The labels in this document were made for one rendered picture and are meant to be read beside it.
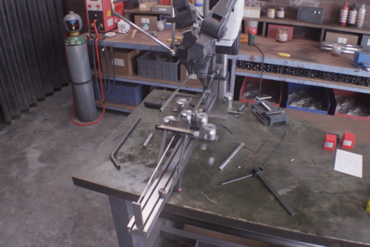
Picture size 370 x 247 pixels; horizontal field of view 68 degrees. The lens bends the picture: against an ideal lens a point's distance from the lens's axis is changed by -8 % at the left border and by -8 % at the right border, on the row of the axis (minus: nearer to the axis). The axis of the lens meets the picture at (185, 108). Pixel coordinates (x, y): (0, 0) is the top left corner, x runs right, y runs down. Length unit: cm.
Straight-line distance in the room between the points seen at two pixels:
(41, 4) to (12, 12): 43
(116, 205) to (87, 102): 199
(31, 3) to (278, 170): 309
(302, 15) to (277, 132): 186
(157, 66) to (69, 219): 153
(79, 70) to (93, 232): 154
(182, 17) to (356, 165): 89
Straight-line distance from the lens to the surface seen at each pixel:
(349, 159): 130
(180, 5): 120
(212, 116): 133
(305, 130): 141
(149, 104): 148
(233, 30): 174
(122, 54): 292
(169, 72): 278
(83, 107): 311
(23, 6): 350
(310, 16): 305
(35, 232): 222
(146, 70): 288
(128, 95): 310
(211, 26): 103
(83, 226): 214
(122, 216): 126
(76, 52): 289
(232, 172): 110
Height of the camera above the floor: 160
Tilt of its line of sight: 29 degrees down
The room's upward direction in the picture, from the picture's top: straight up
